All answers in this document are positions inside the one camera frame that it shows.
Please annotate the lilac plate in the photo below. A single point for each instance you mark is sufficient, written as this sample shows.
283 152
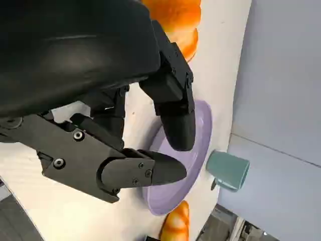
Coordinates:
175 193

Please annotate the orange and white bread roll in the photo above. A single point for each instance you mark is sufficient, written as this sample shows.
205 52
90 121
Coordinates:
180 15
176 223

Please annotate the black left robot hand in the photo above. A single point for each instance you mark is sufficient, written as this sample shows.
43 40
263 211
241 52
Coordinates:
75 50

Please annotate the grey workshop equipment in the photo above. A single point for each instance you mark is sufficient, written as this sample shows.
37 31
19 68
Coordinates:
250 226

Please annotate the pale green mug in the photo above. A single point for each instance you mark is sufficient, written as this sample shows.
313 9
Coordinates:
228 168

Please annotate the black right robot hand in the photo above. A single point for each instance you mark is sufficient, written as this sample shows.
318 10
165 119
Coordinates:
151 238

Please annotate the black table grommet hole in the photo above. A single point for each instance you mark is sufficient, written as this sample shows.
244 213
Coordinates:
213 185

